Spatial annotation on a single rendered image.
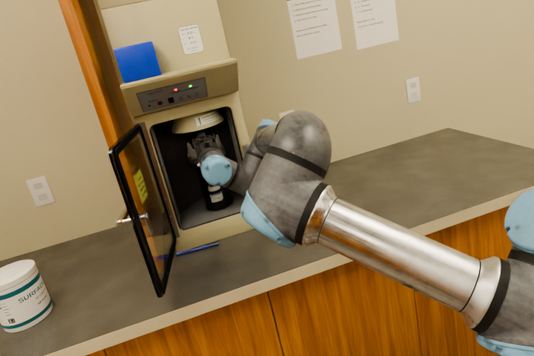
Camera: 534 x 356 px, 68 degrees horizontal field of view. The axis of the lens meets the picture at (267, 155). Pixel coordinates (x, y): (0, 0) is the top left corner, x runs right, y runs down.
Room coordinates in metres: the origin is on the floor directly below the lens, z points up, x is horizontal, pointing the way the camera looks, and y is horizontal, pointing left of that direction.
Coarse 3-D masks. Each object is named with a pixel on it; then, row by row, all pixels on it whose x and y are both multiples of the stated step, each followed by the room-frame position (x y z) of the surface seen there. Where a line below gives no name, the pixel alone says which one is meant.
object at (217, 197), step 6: (198, 168) 1.28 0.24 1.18; (198, 174) 1.29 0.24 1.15; (204, 180) 1.27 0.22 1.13; (204, 186) 1.28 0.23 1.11; (216, 186) 1.27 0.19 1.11; (204, 192) 1.28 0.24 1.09; (210, 192) 1.27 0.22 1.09; (216, 192) 1.27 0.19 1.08; (222, 192) 1.28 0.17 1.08; (228, 192) 1.30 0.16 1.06; (204, 198) 1.30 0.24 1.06; (210, 198) 1.27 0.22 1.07; (216, 198) 1.27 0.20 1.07; (222, 198) 1.27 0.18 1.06
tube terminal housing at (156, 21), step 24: (168, 0) 1.22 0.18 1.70; (192, 0) 1.23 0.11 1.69; (120, 24) 1.19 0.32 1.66; (144, 24) 1.20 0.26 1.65; (168, 24) 1.21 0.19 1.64; (192, 24) 1.23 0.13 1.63; (216, 24) 1.24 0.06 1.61; (168, 48) 1.21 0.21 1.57; (216, 48) 1.24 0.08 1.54; (120, 72) 1.18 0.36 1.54; (216, 96) 1.23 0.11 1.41; (144, 120) 1.18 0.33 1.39; (168, 120) 1.20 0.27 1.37; (240, 120) 1.24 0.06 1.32; (240, 144) 1.26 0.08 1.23; (240, 216) 1.23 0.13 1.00; (192, 240) 1.19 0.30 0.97; (216, 240) 1.21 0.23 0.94
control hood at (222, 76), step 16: (208, 64) 1.12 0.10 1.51; (224, 64) 1.12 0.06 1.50; (144, 80) 1.08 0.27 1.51; (160, 80) 1.09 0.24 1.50; (176, 80) 1.11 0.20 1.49; (208, 80) 1.15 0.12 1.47; (224, 80) 1.17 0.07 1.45; (128, 96) 1.09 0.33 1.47; (208, 96) 1.19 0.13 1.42; (144, 112) 1.16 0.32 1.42
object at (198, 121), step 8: (208, 112) 1.26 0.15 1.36; (216, 112) 1.29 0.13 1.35; (176, 120) 1.27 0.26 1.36; (184, 120) 1.25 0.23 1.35; (192, 120) 1.24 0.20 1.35; (200, 120) 1.24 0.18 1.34; (208, 120) 1.25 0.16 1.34; (216, 120) 1.26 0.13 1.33; (176, 128) 1.26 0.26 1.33; (184, 128) 1.24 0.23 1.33; (192, 128) 1.23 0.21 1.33; (200, 128) 1.23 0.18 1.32
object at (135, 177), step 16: (112, 160) 0.86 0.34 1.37; (128, 160) 0.96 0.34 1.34; (144, 160) 1.09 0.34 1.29; (128, 176) 0.92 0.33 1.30; (144, 176) 1.04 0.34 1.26; (144, 192) 1.00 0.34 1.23; (128, 208) 0.86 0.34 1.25; (144, 208) 0.96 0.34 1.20; (160, 208) 1.10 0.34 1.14; (144, 224) 0.92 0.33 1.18; (160, 224) 1.05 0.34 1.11; (160, 240) 1.00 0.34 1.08; (144, 256) 0.86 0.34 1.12; (160, 256) 0.96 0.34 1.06; (160, 272) 0.92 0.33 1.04
